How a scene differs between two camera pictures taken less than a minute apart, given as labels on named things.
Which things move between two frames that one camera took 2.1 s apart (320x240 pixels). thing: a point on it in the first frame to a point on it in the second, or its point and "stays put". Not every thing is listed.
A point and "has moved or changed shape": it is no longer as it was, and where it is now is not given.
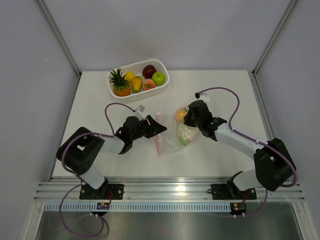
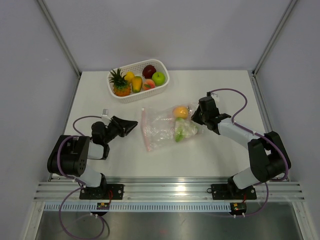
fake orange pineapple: x=121 y=86 stays put
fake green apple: x=158 y=78 stays put
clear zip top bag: x=177 y=136 has moved or changed shape
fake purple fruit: x=148 y=71 stays put
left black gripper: x=160 y=128 to x=129 y=125
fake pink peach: x=149 y=84 stays put
